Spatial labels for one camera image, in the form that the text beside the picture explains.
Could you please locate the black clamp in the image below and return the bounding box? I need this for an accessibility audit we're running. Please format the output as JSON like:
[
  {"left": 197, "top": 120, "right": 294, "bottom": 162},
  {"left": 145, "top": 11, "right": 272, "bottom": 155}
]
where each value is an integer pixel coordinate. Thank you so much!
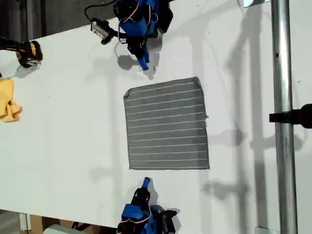
[{"left": 269, "top": 103, "right": 312, "bottom": 129}]

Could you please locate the black camera cable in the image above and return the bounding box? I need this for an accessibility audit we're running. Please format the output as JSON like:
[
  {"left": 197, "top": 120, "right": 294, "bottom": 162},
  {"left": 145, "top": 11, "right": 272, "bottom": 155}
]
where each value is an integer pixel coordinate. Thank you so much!
[{"left": 84, "top": 0, "right": 118, "bottom": 21}]

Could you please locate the brown cardboard box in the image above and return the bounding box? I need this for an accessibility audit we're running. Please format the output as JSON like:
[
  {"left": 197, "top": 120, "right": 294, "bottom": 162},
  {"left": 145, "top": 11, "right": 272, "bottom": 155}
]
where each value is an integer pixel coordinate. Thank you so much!
[{"left": 29, "top": 214, "right": 117, "bottom": 234}]

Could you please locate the yellow cloth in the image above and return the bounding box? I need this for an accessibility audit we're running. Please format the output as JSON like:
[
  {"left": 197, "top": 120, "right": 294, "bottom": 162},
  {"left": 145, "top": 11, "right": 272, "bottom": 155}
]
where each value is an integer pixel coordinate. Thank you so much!
[{"left": 0, "top": 77, "right": 23, "bottom": 122}]

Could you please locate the steel post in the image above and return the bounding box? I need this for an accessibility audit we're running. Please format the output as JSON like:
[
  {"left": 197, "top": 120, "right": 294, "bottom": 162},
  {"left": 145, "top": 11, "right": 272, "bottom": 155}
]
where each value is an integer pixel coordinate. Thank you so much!
[{"left": 271, "top": 0, "right": 298, "bottom": 234}]

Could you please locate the black camera stalk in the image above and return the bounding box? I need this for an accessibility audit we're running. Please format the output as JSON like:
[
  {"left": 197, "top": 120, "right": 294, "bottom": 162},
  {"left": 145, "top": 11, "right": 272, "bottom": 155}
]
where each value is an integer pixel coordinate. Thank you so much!
[{"left": 101, "top": 28, "right": 128, "bottom": 46}]

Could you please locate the grey white-striped towel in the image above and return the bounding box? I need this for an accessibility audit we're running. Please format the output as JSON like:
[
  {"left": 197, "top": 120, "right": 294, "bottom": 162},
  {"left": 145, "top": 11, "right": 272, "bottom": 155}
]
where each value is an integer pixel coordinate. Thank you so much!
[{"left": 123, "top": 77, "right": 211, "bottom": 171}]

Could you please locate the black and yellow tool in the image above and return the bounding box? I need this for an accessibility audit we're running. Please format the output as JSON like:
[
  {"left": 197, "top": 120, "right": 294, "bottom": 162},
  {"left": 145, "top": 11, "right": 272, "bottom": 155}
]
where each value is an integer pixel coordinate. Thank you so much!
[{"left": 0, "top": 36, "right": 44, "bottom": 69}]

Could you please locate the black camera box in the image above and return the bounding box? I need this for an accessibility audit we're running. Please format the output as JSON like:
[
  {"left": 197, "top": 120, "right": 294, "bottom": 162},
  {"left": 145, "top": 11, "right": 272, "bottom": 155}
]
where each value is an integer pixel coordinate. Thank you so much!
[
  {"left": 160, "top": 208, "right": 178, "bottom": 234},
  {"left": 90, "top": 18, "right": 110, "bottom": 39}
]

